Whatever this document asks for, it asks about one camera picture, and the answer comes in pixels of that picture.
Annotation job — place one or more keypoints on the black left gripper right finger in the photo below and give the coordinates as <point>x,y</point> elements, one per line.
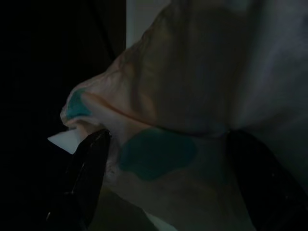
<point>264,187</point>

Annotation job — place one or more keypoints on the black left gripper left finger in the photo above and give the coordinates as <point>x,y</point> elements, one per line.
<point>84,180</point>

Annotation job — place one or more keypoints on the grey square pillow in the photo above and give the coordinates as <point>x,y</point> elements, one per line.
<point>173,96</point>

